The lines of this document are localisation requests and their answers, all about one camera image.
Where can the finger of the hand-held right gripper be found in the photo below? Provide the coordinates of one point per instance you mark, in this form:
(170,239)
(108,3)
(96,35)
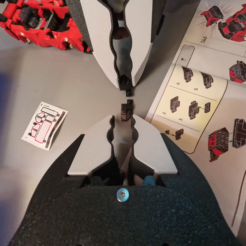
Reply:
(98,34)
(141,28)

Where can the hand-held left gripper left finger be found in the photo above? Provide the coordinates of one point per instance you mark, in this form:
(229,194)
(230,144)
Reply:
(92,151)

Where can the person's right hand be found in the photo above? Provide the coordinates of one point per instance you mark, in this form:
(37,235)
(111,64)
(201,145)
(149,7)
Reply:
(123,33)

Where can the red lego car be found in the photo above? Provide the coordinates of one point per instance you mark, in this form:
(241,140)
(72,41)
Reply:
(38,38)

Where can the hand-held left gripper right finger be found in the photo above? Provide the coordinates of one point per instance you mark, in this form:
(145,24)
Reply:
(153,151)

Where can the white sticker sheet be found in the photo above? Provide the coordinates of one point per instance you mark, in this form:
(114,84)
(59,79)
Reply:
(46,128)

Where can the lego instruction booklet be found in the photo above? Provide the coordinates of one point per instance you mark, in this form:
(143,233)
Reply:
(211,100)

